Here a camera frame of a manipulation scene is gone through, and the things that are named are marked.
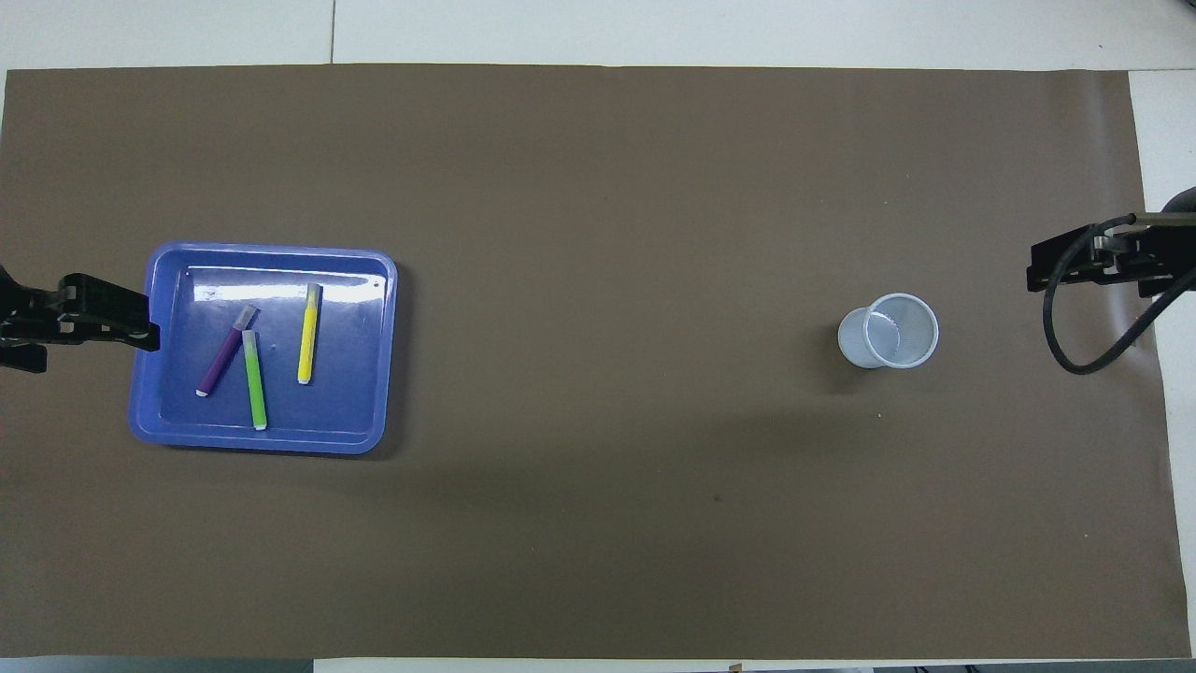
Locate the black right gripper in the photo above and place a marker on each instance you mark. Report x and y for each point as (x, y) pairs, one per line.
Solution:
(1159, 248)

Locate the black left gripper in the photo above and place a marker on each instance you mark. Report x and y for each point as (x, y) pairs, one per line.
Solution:
(28, 313)

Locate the purple marker pen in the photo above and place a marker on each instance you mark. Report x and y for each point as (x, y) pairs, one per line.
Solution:
(222, 355)

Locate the green marker pen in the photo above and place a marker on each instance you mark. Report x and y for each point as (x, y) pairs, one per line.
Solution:
(254, 383)

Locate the yellow marker pen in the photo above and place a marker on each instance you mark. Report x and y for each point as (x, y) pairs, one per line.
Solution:
(306, 341)

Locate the translucent mesh pen cup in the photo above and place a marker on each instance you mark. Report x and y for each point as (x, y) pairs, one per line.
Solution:
(855, 341)

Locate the blue plastic tray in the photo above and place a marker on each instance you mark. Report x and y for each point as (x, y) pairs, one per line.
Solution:
(355, 411)

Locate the brown table mat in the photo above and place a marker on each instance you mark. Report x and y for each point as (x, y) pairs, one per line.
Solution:
(598, 280)

